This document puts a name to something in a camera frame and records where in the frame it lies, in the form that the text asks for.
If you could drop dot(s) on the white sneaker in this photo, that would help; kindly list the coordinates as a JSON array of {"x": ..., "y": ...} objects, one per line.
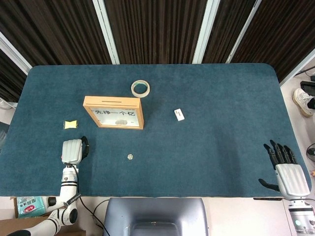
[{"x": 301, "y": 100}]

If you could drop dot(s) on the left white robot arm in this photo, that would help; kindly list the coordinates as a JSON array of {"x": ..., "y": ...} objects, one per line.
[{"x": 69, "y": 182}]

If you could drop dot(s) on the teal table cloth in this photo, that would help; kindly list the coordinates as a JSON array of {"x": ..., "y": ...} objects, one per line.
[{"x": 197, "y": 147}]

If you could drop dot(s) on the teal printed packet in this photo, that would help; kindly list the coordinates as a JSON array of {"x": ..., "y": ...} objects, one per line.
[{"x": 29, "y": 206}]

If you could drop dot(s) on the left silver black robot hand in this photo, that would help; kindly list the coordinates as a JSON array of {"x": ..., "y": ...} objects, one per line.
[{"x": 72, "y": 151}]

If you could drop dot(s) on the wooden frame coin box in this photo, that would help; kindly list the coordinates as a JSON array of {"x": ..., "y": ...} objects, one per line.
[{"x": 110, "y": 100}]

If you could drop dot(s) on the black round fan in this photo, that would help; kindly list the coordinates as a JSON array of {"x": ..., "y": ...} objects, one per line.
[{"x": 311, "y": 152}]

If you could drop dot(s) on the beige masking tape roll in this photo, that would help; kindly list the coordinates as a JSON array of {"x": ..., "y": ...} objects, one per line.
[{"x": 140, "y": 95}]

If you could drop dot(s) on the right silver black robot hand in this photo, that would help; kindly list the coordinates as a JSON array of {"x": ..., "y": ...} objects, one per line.
[{"x": 291, "y": 179}]

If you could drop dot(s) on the yellow crumpled packet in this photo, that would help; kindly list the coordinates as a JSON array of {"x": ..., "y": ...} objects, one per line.
[{"x": 71, "y": 124}]

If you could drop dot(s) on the white partition post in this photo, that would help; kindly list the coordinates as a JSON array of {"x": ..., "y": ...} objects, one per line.
[
  {"x": 242, "y": 32},
  {"x": 297, "y": 65},
  {"x": 14, "y": 51},
  {"x": 205, "y": 32},
  {"x": 105, "y": 32}
]

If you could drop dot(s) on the dark slatted partition panel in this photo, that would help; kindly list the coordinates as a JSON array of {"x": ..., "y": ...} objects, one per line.
[
  {"x": 283, "y": 29},
  {"x": 157, "y": 29},
  {"x": 9, "y": 81},
  {"x": 61, "y": 29},
  {"x": 226, "y": 24}
]

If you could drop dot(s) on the small white plastic box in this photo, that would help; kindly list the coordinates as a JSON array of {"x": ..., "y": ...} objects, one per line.
[{"x": 179, "y": 115}]

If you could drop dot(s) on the brown cardboard box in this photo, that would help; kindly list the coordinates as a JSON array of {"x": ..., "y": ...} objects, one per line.
[{"x": 14, "y": 223}]

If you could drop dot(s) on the grey robot torso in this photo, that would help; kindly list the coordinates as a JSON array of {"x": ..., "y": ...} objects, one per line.
[{"x": 155, "y": 216}]

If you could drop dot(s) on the black box device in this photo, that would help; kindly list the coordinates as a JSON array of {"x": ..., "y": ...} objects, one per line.
[{"x": 307, "y": 87}]

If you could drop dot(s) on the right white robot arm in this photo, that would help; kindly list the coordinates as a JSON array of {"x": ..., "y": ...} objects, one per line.
[{"x": 301, "y": 216}]

